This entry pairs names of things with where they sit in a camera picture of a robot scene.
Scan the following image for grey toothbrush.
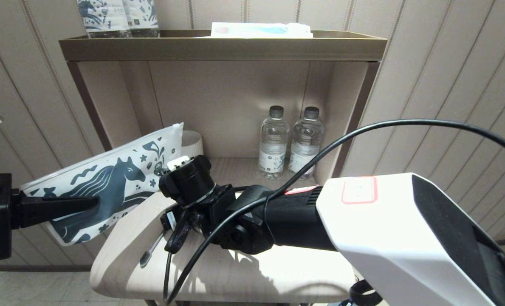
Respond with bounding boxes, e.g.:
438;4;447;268
139;232;166;269

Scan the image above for white horse-print pouch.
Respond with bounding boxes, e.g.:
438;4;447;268
20;122;184;246

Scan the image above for black braided right arm sleeve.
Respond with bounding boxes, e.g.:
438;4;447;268
164;208;194;255

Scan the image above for white ribbed mug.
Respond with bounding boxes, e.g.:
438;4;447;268
180;130;204;159

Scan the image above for clear water bottle dark cap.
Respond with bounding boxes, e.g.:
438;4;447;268
258;105;288;178
288;106;323;179

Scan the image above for beige wooden shelf unit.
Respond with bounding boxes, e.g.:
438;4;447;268
59;30;388;306

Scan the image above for patterned packages on top shelf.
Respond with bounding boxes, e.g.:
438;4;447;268
76;0;132;39

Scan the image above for white blue flat package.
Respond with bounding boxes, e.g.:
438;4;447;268
195;22;313;39

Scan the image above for black right camera cable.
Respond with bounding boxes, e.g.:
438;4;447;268
163;119;505;305

